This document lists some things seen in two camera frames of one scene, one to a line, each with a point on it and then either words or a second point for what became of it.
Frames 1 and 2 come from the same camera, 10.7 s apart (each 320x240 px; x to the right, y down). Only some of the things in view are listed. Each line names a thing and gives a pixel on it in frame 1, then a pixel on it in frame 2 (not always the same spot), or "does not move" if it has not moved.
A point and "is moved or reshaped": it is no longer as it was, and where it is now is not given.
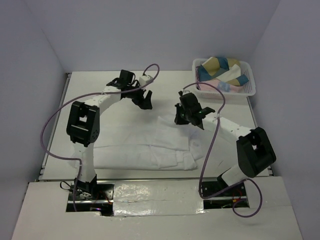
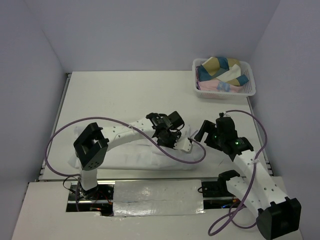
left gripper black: [147, 104] → [176, 135]
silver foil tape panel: [157, 198] does not move
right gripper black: [178, 120] → [207, 126]
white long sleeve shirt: [128, 141] is moved or reshaped
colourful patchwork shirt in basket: [227, 69] does not move
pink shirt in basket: [222, 86] does not move
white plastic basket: [248, 89] does not move
